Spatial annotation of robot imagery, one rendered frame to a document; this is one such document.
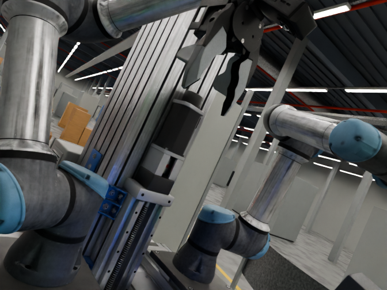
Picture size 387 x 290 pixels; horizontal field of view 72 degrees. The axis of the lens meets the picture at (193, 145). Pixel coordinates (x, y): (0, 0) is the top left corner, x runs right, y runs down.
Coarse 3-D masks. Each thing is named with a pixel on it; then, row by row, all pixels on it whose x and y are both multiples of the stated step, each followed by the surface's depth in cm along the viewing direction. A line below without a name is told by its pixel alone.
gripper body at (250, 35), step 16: (208, 0) 39; (224, 0) 37; (240, 0) 35; (208, 16) 39; (240, 16) 36; (256, 16) 38; (240, 32) 37; (256, 32) 39; (240, 48) 39; (256, 48) 40
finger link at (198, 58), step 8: (224, 32) 35; (216, 40) 35; (224, 40) 35; (184, 48) 38; (192, 48) 37; (200, 48) 34; (208, 48) 34; (216, 48) 35; (224, 48) 36; (184, 56) 36; (192, 56) 34; (200, 56) 34; (208, 56) 34; (192, 64) 34; (200, 64) 34; (208, 64) 35; (184, 72) 34; (192, 72) 34; (200, 72) 34; (184, 80) 34; (192, 80) 34; (184, 88) 35
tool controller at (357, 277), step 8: (344, 280) 89; (352, 280) 87; (360, 280) 91; (368, 280) 100; (336, 288) 89; (344, 288) 88; (352, 288) 86; (360, 288) 85; (368, 288) 88; (376, 288) 97
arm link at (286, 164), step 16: (288, 144) 88; (304, 144) 86; (288, 160) 89; (304, 160) 88; (272, 176) 91; (288, 176) 89; (256, 192) 95; (272, 192) 90; (256, 208) 92; (272, 208) 91; (240, 224) 92; (256, 224) 90; (240, 240) 89; (256, 240) 90; (256, 256) 92
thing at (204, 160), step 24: (216, 96) 226; (216, 120) 235; (240, 120) 257; (192, 144) 223; (216, 144) 244; (192, 168) 232; (216, 168) 253; (192, 192) 241; (168, 216) 228; (192, 216) 251; (168, 240) 237
